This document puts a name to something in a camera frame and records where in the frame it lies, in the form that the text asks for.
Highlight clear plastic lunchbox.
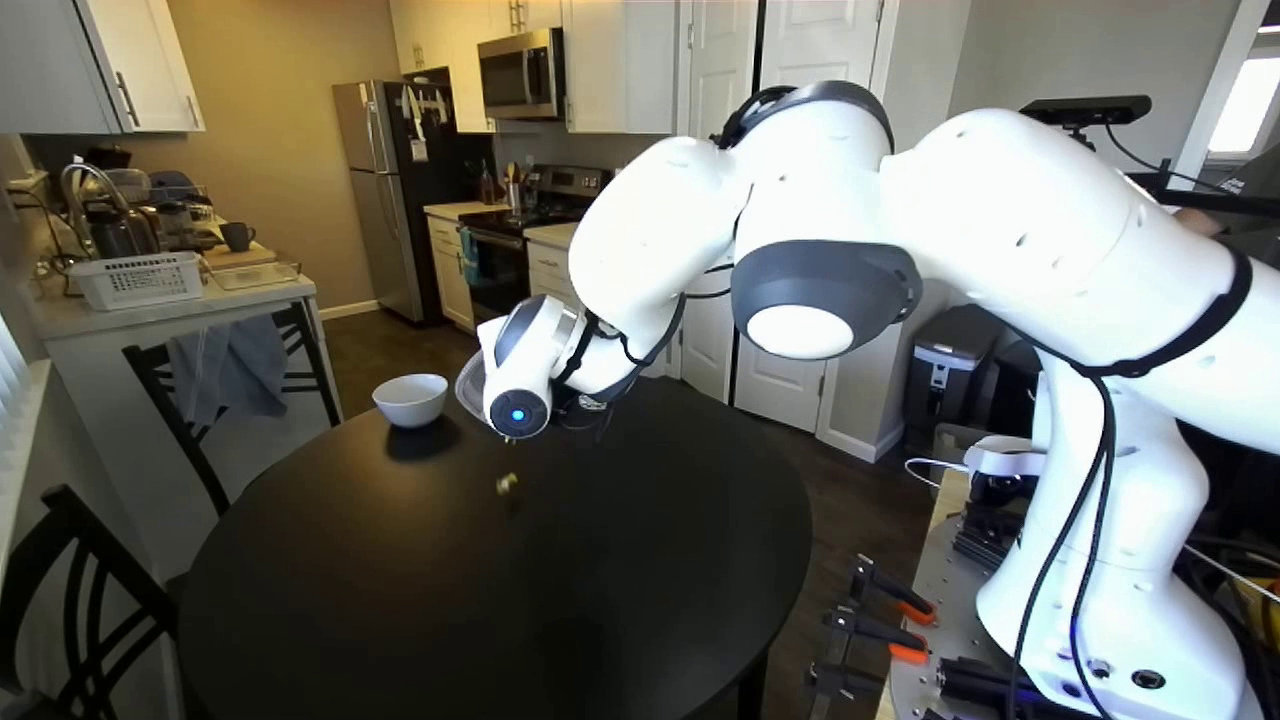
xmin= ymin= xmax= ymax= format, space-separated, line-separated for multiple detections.
xmin=453 ymin=349 xmax=492 ymax=418

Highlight white base cabinet with counter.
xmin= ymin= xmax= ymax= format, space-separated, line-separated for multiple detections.
xmin=519 ymin=214 xmax=597 ymax=311

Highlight black kitchen stove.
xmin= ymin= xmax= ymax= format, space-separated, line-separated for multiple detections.
xmin=459 ymin=162 xmax=607 ymax=337

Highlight white narrow base cabinet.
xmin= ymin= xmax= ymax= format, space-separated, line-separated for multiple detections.
xmin=421 ymin=195 xmax=514 ymax=338

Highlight white ceramic bowl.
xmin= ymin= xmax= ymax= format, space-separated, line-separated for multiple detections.
xmin=368 ymin=367 xmax=453 ymax=432

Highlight stainless steel refrigerator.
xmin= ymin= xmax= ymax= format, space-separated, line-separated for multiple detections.
xmin=328 ymin=68 xmax=466 ymax=327

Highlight black trash bin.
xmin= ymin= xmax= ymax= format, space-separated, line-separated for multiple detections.
xmin=906 ymin=298 xmax=1015 ymax=458

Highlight stainless steel microwave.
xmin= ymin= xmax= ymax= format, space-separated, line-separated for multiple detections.
xmin=474 ymin=22 xmax=567 ymax=126

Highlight white small device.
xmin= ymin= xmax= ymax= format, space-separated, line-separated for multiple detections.
xmin=962 ymin=432 xmax=1056 ymax=483

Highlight metal robot bench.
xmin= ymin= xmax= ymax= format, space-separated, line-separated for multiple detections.
xmin=886 ymin=462 xmax=1071 ymax=720

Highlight grey cloth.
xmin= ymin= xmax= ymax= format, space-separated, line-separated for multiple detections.
xmin=167 ymin=317 xmax=293 ymax=432

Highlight dark mug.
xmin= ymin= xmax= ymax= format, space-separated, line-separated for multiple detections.
xmin=218 ymin=214 xmax=261 ymax=258

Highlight black chair with cloth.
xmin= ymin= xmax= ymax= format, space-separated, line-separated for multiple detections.
xmin=119 ymin=294 xmax=347 ymax=518

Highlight white plastic basket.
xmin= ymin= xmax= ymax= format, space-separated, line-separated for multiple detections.
xmin=64 ymin=247 xmax=210 ymax=317

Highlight white counter peninsula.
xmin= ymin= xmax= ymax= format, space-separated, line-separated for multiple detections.
xmin=22 ymin=258 xmax=343 ymax=580

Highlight white kitchen wall cabinets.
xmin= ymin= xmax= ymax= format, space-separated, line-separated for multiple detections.
xmin=384 ymin=0 xmax=682 ymax=140

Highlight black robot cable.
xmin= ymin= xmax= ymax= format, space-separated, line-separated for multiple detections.
xmin=1010 ymin=247 xmax=1261 ymax=720

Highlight black stereo camera bar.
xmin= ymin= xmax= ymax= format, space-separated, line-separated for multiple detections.
xmin=1015 ymin=91 xmax=1156 ymax=133

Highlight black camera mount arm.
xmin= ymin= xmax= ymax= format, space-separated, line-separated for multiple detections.
xmin=1101 ymin=123 xmax=1280 ymax=220

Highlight white wall cabinet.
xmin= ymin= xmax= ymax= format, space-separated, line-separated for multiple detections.
xmin=0 ymin=0 xmax=210 ymax=140

